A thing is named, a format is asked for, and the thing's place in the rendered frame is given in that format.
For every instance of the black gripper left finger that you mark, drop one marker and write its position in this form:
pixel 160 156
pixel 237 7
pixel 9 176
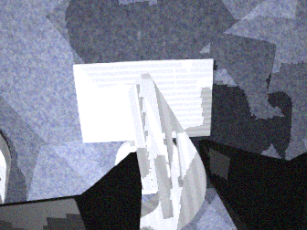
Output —
pixel 112 203

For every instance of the white curved plate with holes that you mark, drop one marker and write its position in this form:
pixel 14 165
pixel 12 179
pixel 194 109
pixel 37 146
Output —
pixel 129 146

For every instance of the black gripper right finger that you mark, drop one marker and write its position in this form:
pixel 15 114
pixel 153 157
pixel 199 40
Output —
pixel 260 192

